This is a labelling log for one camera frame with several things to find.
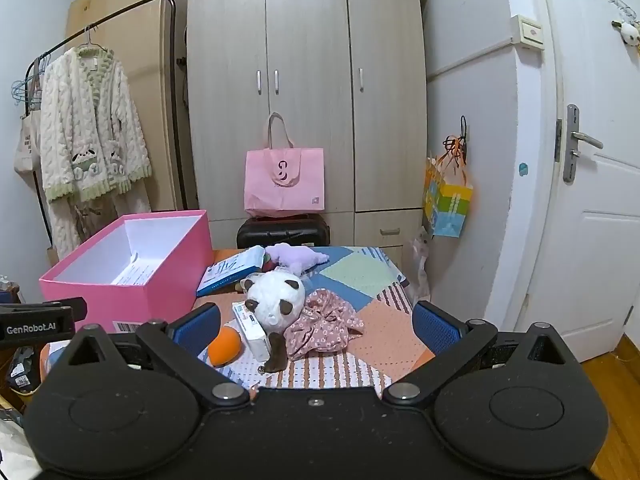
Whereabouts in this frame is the orange makeup sponge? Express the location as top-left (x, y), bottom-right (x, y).
top-left (207, 325), bottom-right (242, 367)

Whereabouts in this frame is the pink floral cloth pouch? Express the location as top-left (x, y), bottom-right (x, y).
top-left (284, 288), bottom-right (364, 360)

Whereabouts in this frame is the black clothes rack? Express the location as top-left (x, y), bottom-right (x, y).
top-left (22, 0), bottom-right (189, 248)

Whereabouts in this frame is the paper sheet in box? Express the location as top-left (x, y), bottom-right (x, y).
top-left (111, 252), bottom-right (163, 286)

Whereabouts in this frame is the silver door handle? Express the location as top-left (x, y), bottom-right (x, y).
top-left (563, 104), bottom-right (604, 184)

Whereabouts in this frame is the canvas tote on rack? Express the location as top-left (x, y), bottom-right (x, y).
top-left (13, 110), bottom-right (40, 188)

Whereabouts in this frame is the black suitcase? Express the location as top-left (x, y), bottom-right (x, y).
top-left (236, 214), bottom-right (331, 249)

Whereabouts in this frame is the beige wardrobe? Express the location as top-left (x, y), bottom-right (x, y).
top-left (186, 0), bottom-right (427, 256)

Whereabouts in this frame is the purple plush toy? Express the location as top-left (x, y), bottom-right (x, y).
top-left (266, 243), bottom-right (330, 276)

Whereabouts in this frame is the pink tote bag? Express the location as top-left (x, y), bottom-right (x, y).
top-left (243, 112), bottom-right (326, 218)

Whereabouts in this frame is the white panda plush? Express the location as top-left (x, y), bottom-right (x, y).
top-left (242, 269), bottom-right (306, 374)

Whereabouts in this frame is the wall light switch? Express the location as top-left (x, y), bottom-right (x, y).
top-left (510, 14), bottom-right (544, 51)

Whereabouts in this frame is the pink storage box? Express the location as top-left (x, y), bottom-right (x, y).
top-left (39, 210), bottom-right (213, 333)

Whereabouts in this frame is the cream knitted cardigan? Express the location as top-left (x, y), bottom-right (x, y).
top-left (39, 44), bottom-right (152, 203)

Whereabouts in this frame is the white door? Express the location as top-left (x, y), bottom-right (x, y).
top-left (518, 0), bottom-right (639, 361)

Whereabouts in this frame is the blue wet wipes pack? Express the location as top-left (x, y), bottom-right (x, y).
top-left (195, 246), bottom-right (265, 297)

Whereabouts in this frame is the colourful gift bag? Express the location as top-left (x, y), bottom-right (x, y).
top-left (423, 136), bottom-right (474, 238)

